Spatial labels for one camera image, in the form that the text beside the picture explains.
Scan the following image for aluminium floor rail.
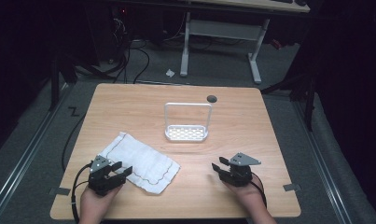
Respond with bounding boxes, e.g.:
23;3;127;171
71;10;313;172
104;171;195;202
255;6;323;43
0;83;71;220
291;98;354;224

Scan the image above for person's right hand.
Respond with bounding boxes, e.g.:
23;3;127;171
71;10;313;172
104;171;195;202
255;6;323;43
222;175;267;213

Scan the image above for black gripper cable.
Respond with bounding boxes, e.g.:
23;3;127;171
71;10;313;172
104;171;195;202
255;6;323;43
70;161;93;224
250;179;268;209

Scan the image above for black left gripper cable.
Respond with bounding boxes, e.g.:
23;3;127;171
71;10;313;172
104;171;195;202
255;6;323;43
70;161;93;224

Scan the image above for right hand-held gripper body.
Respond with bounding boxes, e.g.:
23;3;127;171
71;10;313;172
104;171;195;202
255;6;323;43
219;151;262;188

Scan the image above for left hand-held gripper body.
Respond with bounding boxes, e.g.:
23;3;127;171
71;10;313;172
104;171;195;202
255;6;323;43
88;154;125;197

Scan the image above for white-legged desk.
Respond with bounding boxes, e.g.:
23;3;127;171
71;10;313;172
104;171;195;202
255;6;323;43
178;0;312;85

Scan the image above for black floor cables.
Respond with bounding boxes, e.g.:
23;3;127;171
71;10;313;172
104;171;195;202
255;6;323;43
112;18;151;85

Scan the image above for white rack with perforated base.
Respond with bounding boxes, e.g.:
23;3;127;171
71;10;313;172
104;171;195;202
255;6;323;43
163;102;214;143

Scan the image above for dark equipment with red light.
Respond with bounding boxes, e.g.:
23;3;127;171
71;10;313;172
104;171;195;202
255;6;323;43
91;5;132;67

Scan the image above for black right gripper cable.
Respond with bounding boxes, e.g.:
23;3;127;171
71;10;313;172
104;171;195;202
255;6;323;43
250;179;268;209

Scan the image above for thin black floor cable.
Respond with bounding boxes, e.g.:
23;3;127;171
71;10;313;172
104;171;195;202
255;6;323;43
61;112;88;173

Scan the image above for black metal stand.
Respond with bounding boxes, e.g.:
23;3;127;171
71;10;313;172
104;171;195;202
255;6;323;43
48;50;79;112
259;69;318;133

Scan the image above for person's left hand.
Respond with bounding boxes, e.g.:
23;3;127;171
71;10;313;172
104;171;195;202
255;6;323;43
79;184;123;217

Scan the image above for grey tape piece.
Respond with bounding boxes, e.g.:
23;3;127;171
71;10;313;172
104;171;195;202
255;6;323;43
282;183;302;192
49;187;72;197

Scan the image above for white cloth with stitched edge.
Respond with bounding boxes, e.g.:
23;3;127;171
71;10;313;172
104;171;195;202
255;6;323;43
99;131;181;196

